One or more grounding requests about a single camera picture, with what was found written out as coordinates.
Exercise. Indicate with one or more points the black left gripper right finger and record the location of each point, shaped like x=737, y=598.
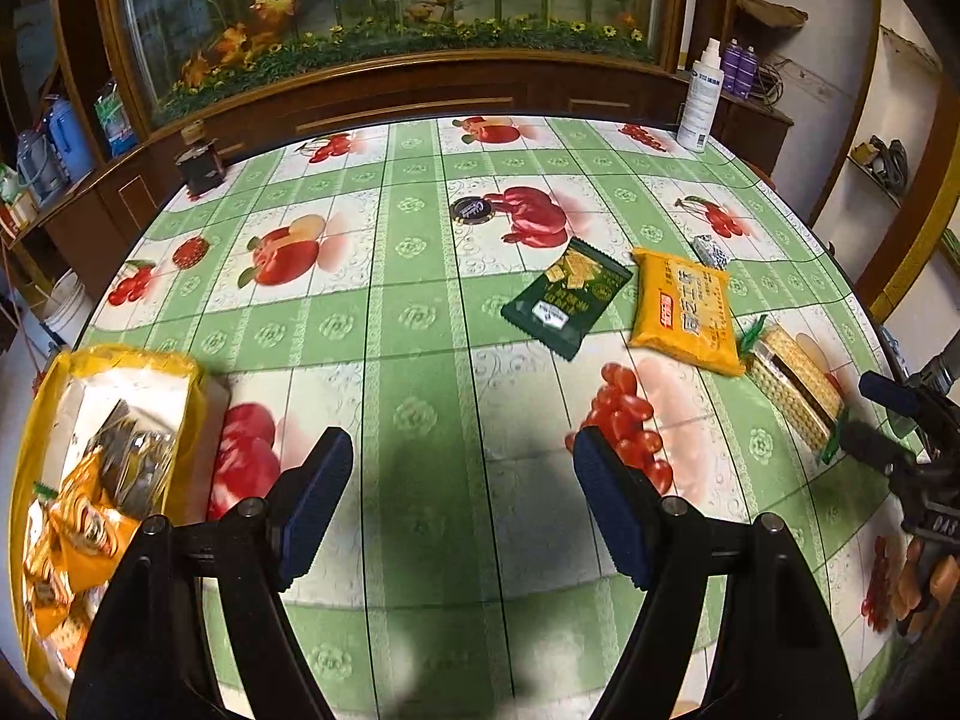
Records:
x=626, y=507

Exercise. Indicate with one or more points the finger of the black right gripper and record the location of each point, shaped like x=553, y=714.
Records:
x=866, y=444
x=892, y=393

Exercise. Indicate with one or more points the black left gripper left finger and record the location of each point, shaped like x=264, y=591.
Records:
x=303, y=501

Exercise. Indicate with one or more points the clear cracker stack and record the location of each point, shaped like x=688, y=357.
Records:
x=796, y=386

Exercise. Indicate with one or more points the dark green cracker packet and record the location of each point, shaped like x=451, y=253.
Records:
x=564, y=303

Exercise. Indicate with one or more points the long orange snack bag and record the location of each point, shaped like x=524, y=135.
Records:
x=82, y=539

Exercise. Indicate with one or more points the person's right hand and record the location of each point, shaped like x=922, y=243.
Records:
x=923, y=588

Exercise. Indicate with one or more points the silver foil snack bag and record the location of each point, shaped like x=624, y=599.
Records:
x=135, y=453

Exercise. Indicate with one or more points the yellow biscuit packet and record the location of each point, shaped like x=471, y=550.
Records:
x=683, y=312

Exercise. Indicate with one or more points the white black small packet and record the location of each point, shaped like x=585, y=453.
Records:
x=710, y=252

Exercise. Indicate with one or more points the yellow rimmed white tray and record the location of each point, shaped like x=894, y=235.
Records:
x=73, y=399

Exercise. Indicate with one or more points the green fruit tablecloth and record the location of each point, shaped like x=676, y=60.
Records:
x=462, y=575

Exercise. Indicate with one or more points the white plastic bucket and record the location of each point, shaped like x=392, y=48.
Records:
x=67, y=308

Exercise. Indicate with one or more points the black round bottle cap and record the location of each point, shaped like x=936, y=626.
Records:
x=472, y=210

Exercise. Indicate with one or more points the dark glass jar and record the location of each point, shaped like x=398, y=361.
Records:
x=199, y=163

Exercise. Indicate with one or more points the white spray bottle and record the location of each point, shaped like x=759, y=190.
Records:
x=702, y=99

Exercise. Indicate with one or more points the purple bottles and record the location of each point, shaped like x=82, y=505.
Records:
x=740, y=65

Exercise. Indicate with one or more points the clear plastic bag on shelf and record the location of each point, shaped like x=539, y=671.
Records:
x=114, y=121

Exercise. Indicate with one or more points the grey thermos flask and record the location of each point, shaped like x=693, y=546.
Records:
x=39, y=167

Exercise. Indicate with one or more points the blue thermos flask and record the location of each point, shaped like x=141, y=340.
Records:
x=69, y=140

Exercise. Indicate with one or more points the flower aquarium cabinet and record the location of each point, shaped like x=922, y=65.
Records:
x=263, y=73

